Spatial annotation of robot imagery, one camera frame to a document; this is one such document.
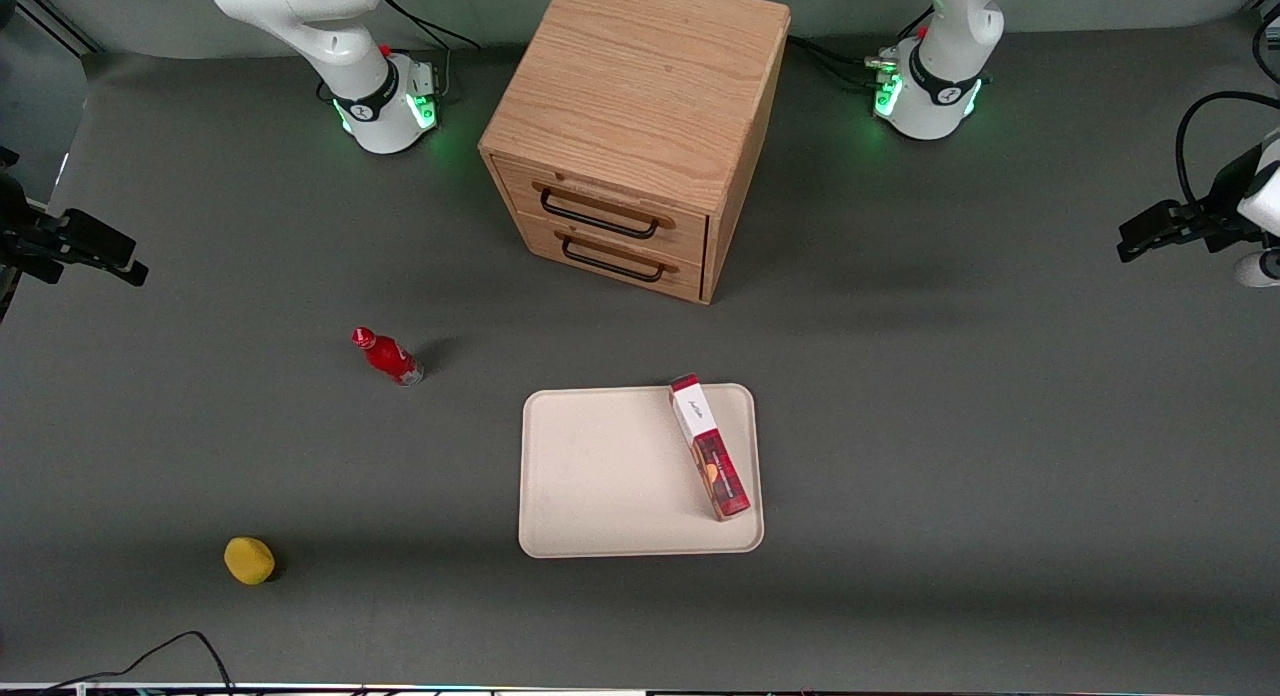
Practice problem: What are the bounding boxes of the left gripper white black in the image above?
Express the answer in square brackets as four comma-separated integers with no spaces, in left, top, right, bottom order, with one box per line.
[1117,128,1280,265]

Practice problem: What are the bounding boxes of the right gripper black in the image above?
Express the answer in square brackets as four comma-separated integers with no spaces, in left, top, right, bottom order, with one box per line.
[0,146,150,323]

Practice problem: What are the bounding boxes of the red cookie box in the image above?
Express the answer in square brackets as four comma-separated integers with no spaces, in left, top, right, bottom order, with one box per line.
[668,373,753,523]

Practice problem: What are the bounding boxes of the beige plastic tray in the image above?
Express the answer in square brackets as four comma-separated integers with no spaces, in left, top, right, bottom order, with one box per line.
[517,382,766,561]

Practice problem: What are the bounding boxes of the small red bottle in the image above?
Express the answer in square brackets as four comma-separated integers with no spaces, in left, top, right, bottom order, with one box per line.
[350,326,426,388]

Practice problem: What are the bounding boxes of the yellow lemon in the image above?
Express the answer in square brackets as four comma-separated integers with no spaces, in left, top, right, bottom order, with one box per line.
[223,536,277,587]

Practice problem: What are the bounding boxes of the wooden drawer front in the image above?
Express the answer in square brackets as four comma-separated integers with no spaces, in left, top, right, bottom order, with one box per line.
[514,214,707,304]
[492,156,711,268]

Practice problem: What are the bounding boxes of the wooden drawer cabinet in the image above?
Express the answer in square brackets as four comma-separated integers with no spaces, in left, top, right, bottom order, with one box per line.
[477,0,792,306]

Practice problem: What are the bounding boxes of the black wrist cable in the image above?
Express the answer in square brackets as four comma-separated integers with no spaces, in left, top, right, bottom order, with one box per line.
[1175,90,1280,209]

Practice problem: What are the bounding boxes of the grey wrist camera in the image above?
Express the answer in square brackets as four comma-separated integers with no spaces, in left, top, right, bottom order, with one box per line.
[1232,247,1280,290]

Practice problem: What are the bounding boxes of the black hanging cable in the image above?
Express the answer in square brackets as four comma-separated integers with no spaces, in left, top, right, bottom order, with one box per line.
[1250,4,1280,85]

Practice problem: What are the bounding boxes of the black left arm base cables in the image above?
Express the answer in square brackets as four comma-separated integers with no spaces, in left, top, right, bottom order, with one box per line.
[788,34,883,93]

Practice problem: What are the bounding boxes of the black right arm base cable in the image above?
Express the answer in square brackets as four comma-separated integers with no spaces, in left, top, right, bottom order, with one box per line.
[382,0,483,53]

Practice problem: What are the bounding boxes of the black cable on table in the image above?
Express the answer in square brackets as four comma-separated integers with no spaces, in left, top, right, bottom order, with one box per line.
[38,630,237,696]

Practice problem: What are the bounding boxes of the black drawer handle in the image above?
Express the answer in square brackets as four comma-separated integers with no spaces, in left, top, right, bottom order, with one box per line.
[539,185,664,241]
[559,233,667,284]

